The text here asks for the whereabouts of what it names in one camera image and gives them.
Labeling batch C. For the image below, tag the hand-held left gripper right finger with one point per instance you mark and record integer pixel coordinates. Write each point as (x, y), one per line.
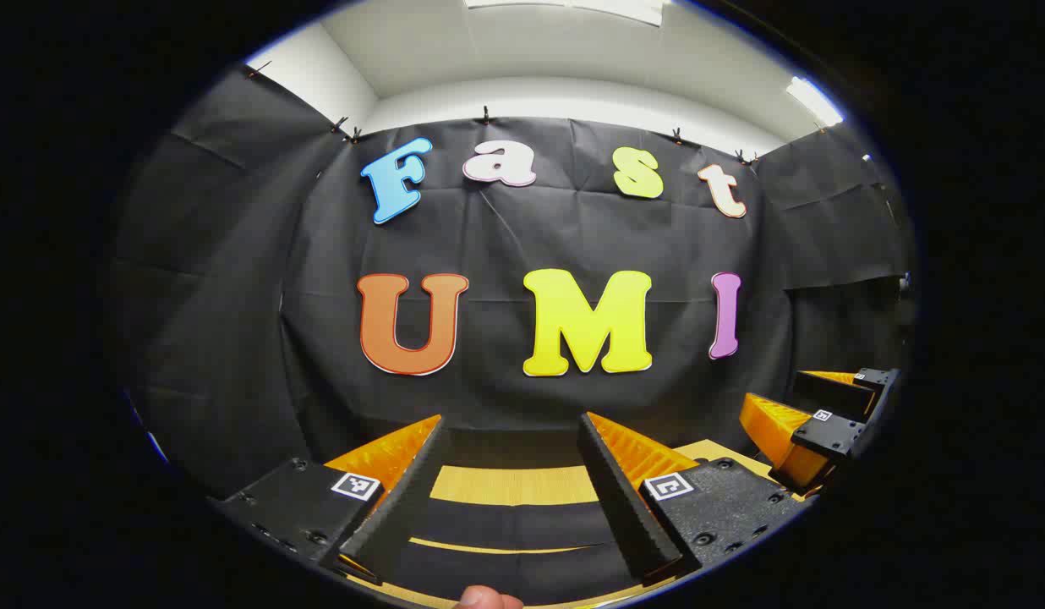
(626, 507)

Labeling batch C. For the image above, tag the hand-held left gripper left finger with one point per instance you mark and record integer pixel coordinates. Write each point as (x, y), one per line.
(400, 516)

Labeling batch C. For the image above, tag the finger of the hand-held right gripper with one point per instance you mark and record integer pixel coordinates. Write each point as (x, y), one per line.
(831, 391)
(827, 436)

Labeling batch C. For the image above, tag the narrow ceiling light panel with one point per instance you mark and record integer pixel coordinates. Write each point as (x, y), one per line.
(814, 100)

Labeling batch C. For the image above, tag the row of black cloth clips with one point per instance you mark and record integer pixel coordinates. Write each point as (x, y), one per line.
(485, 116)

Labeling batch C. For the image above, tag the wide ceiling light panel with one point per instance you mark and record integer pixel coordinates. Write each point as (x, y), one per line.
(615, 10)

